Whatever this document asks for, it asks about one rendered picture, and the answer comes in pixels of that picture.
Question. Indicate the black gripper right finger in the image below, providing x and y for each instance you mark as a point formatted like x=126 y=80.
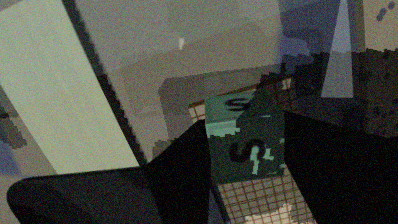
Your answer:
x=345 y=176

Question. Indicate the tan grid-patterned strip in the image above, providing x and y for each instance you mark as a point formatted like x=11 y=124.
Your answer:
x=266 y=201

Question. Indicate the green labelled cube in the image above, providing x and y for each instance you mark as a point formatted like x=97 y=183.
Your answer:
x=245 y=133

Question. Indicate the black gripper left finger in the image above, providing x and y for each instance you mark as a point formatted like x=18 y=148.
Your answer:
x=173 y=188

